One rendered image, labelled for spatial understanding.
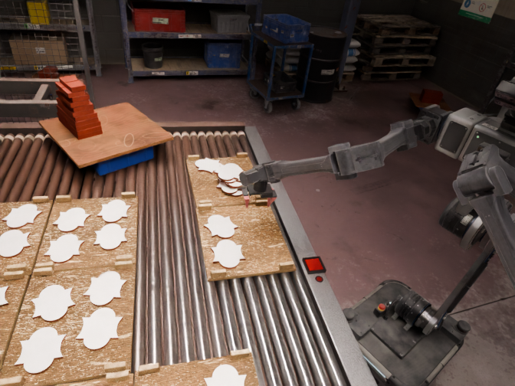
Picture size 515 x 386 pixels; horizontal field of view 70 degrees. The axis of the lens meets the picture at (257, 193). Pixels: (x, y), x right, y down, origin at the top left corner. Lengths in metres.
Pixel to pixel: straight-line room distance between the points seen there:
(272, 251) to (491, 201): 0.84
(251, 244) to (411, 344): 1.16
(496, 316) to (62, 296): 2.70
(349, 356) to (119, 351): 0.73
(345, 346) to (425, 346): 1.07
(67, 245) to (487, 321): 2.62
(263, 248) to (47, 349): 0.81
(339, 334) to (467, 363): 1.49
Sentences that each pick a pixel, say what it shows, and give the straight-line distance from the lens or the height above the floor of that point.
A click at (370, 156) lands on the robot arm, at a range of 1.14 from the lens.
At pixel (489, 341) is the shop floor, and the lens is 2.97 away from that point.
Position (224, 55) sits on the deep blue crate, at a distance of 5.77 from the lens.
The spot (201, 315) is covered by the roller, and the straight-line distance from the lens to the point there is 1.35.
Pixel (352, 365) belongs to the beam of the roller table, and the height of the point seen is 0.91.
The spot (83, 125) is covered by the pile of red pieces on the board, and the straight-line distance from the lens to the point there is 2.04.
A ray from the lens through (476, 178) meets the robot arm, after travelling 1.03.
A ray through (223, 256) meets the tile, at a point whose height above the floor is 0.95.
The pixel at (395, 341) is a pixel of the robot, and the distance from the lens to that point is 2.30.
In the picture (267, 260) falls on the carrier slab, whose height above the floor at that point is 0.94.
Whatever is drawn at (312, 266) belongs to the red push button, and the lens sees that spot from 1.53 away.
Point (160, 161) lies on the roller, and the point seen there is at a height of 0.92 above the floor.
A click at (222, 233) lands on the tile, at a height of 0.95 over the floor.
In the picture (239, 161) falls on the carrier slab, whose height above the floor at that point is 0.94.
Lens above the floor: 2.03
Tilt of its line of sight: 37 degrees down
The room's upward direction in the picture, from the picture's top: 8 degrees clockwise
